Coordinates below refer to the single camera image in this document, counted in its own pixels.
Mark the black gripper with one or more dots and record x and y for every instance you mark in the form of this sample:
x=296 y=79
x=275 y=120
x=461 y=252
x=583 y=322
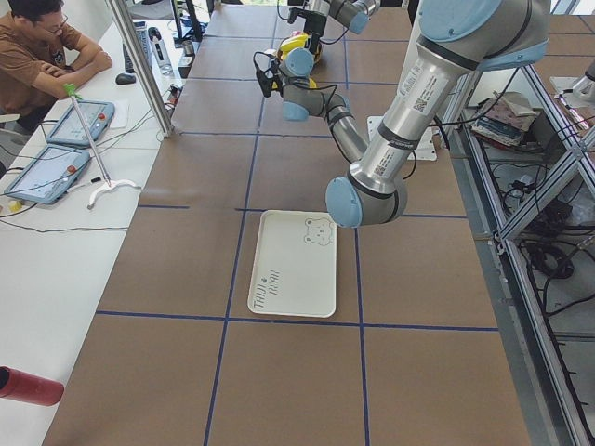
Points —
x=304 y=16

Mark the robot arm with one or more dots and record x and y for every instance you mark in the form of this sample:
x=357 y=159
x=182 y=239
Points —
x=452 y=39
x=352 y=15

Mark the brown wicker basket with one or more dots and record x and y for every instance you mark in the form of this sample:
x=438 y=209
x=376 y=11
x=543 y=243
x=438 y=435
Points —
x=320 y=53

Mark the steel cup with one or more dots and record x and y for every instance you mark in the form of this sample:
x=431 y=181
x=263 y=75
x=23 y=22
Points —
x=188 y=48

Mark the black computer mouse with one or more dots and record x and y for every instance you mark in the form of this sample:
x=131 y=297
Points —
x=125 y=78

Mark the stack of magazines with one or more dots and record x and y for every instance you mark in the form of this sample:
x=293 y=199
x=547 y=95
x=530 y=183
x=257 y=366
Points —
x=505 y=120

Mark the cream bear tray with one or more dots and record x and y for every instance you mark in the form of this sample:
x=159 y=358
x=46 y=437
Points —
x=295 y=266

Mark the metal rod white stand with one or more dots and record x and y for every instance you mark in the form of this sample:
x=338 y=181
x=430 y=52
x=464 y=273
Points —
x=108 y=184

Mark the far blue teach pendant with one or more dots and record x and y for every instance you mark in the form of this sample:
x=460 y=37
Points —
x=69 y=131

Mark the blue teach pendant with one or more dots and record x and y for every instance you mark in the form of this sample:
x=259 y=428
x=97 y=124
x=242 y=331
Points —
x=69 y=131
x=49 y=175

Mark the seated person brown shirt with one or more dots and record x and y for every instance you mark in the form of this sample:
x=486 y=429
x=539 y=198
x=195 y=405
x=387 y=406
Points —
x=40 y=54

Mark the near blue teach pendant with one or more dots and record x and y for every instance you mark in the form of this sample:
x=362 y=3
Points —
x=49 y=175

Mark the red bottle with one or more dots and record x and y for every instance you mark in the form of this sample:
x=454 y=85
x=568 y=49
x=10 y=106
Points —
x=29 y=388

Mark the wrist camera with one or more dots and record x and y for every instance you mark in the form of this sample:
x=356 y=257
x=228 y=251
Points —
x=269 y=80

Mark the aluminium frame post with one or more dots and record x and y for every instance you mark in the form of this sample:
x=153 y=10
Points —
x=126 y=28

